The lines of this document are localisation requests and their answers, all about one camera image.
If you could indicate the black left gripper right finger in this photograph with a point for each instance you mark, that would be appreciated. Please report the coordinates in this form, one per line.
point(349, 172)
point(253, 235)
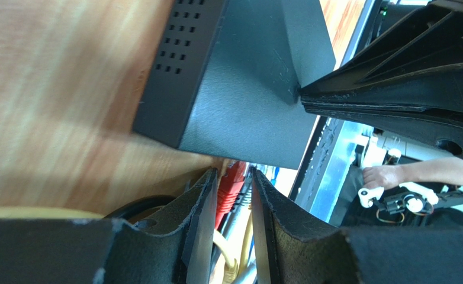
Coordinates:
point(293, 246)

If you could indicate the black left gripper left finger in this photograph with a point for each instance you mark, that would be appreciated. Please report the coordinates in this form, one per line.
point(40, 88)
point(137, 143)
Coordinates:
point(176, 246)

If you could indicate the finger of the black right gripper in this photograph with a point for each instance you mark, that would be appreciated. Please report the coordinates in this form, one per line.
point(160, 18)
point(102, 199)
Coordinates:
point(417, 64)
point(439, 128)

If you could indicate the black network switch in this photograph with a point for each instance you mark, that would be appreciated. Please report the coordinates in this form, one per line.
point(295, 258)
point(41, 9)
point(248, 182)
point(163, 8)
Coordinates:
point(226, 78)

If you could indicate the operator forearm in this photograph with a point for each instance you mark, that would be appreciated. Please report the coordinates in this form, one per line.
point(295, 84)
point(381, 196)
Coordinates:
point(447, 170)

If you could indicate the operator bare hand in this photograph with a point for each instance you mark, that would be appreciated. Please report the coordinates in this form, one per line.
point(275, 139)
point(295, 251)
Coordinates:
point(386, 177)

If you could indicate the aluminium frame rail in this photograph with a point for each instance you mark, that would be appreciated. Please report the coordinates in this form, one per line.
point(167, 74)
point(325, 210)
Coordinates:
point(330, 151)

